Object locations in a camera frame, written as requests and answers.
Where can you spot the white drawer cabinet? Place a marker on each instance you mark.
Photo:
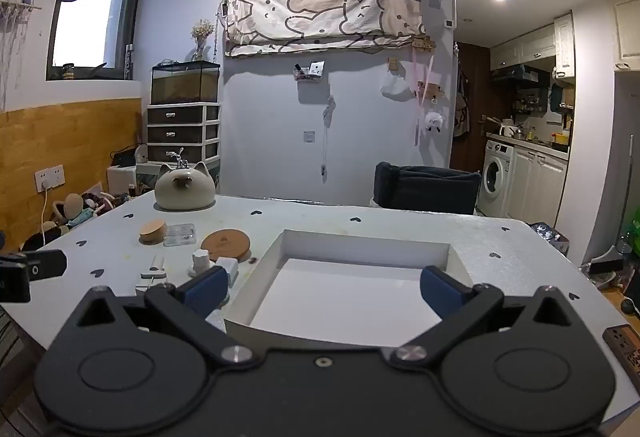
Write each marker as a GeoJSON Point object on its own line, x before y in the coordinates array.
{"type": "Point", "coordinates": [184, 133]}

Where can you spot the white shallow box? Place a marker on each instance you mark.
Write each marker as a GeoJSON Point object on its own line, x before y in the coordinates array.
{"type": "Point", "coordinates": [345, 292]}

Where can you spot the hanging apron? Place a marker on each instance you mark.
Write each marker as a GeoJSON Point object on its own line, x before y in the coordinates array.
{"type": "Point", "coordinates": [462, 107]}

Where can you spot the white watch link tool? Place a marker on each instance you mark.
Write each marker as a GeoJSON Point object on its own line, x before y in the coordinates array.
{"type": "Point", "coordinates": [152, 274]}

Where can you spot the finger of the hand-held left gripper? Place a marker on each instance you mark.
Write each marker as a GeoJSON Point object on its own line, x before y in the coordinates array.
{"type": "Point", "coordinates": [49, 263]}
{"type": "Point", "coordinates": [14, 283]}

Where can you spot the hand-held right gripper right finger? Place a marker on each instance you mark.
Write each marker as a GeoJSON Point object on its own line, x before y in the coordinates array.
{"type": "Point", "coordinates": [442, 291]}

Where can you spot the patterned dark box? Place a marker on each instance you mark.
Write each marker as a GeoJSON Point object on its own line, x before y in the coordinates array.
{"type": "Point", "coordinates": [549, 237]}

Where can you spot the white sheep plush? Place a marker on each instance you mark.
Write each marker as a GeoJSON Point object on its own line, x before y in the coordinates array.
{"type": "Point", "coordinates": [434, 123]}

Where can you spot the white charger adapter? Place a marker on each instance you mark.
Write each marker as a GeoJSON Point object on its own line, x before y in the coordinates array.
{"type": "Point", "coordinates": [228, 268]}

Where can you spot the white storage box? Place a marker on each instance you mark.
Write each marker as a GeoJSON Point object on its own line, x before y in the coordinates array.
{"type": "Point", "coordinates": [121, 182]}

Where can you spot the wooden power strip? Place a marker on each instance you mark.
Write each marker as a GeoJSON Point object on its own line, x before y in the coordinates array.
{"type": "Point", "coordinates": [624, 347]}

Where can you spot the window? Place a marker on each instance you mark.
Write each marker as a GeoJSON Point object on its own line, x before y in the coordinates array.
{"type": "Point", "coordinates": [85, 12]}

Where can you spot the white kitchen cabinets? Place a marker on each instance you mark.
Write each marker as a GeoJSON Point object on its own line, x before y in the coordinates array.
{"type": "Point", "coordinates": [530, 44]}
{"type": "Point", "coordinates": [540, 187]}

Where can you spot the macrame wall hanging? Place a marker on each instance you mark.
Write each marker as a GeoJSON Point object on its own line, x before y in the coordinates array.
{"type": "Point", "coordinates": [12, 47]}

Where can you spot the pile of plush toys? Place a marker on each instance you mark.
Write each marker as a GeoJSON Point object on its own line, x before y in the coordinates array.
{"type": "Point", "coordinates": [75, 212]}

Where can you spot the white kettle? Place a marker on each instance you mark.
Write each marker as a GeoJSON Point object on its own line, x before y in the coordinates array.
{"type": "Point", "coordinates": [507, 128]}

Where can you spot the white hanging bag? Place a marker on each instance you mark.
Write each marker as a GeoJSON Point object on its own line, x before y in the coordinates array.
{"type": "Point", "coordinates": [396, 88]}

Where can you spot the clear plastic case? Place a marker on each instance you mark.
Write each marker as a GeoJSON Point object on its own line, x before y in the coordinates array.
{"type": "Point", "coordinates": [180, 235]}

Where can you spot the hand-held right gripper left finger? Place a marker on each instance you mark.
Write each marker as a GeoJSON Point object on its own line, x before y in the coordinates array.
{"type": "Point", "coordinates": [205, 291]}

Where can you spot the white lower kitchen cabinets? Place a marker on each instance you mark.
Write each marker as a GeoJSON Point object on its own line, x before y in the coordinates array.
{"type": "Point", "coordinates": [540, 187]}

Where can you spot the beige cat-shaped ceramic pot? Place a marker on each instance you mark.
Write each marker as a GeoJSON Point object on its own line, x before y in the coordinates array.
{"type": "Point", "coordinates": [184, 189]}

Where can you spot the vase with dried flowers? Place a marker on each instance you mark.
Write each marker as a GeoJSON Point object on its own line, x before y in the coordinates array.
{"type": "Point", "coordinates": [202, 34]}

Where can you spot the round wooden coaster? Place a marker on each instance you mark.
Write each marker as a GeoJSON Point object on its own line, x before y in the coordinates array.
{"type": "Point", "coordinates": [226, 244]}

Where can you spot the small round wooden lid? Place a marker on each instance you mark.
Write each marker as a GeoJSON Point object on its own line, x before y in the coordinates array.
{"type": "Point", "coordinates": [152, 232]}

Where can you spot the small wall shelf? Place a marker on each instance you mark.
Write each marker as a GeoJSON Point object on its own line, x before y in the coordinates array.
{"type": "Point", "coordinates": [309, 71]}

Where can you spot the white washing machine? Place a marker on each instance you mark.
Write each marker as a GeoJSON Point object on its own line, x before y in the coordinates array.
{"type": "Point", "coordinates": [496, 177]}

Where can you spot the white wall switch plate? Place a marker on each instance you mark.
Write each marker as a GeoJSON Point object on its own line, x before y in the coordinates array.
{"type": "Point", "coordinates": [309, 136]}

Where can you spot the white suction cup knob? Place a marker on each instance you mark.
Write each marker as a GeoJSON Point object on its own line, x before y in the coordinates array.
{"type": "Point", "coordinates": [200, 260]}

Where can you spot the printed bear cloth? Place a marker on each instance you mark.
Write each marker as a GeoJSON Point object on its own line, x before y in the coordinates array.
{"type": "Point", "coordinates": [325, 14]}

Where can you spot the white upper kitchen cabinets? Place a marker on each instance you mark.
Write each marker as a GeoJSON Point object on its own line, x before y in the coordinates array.
{"type": "Point", "coordinates": [530, 44]}

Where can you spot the dark blue chair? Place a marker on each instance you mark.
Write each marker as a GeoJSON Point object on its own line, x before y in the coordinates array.
{"type": "Point", "coordinates": [430, 189]}

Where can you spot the glass fish tank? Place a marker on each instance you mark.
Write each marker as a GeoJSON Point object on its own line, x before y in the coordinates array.
{"type": "Point", "coordinates": [185, 84]}

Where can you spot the mop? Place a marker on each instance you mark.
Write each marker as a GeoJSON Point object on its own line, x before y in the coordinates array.
{"type": "Point", "coordinates": [620, 217]}

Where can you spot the white wall socket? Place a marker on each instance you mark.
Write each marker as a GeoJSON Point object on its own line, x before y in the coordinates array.
{"type": "Point", "coordinates": [49, 178]}

